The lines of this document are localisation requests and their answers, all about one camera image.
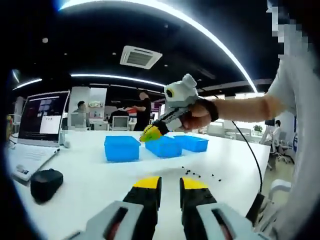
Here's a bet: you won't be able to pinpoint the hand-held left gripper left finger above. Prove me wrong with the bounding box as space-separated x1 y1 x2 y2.
62 175 163 240

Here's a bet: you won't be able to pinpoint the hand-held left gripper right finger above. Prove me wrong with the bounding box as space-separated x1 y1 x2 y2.
179 176 271 240

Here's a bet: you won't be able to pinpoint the blue plastic bin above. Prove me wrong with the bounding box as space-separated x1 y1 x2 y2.
103 135 142 163
173 134 210 153
144 136 183 159

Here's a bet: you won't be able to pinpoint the small black screws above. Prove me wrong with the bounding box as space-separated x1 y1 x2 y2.
181 165 223 182

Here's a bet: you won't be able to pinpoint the person's right hand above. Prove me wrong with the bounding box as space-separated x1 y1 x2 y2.
179 98 214 131

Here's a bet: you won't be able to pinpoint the ceiling air conditioner vent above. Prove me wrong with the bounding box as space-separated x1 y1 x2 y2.
119 45 163 70

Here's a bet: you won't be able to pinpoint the shelf of colourful items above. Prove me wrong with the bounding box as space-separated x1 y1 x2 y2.
89 99 106 118

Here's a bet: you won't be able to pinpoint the white chair armrest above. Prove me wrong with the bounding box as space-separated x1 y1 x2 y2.
269 179 293 195

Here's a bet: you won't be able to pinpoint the black computer mouse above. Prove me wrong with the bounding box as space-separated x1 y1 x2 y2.
29 168 65 204

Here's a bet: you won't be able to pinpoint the small grey object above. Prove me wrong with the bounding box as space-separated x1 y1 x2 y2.
58 130 72 149

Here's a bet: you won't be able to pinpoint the operator in white shirt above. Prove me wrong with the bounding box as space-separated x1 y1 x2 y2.
267 59 320 240

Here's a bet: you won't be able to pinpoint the white panel with blue lines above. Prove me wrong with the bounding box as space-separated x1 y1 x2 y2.
292 116 300 154

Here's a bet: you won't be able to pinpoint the silver laptop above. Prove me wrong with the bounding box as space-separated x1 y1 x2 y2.
7 89 72 183

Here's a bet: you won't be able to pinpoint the long ceiling light strip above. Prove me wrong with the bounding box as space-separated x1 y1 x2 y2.
58 0 260 95

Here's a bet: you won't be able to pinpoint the purple wall screen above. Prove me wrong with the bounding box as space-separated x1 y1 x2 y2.
151 101 166 113

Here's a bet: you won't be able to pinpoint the black wrist strap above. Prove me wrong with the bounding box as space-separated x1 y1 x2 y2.
198 98 220 123

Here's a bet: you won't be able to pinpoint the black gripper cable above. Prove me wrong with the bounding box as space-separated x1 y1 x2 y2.
199 86 267 222

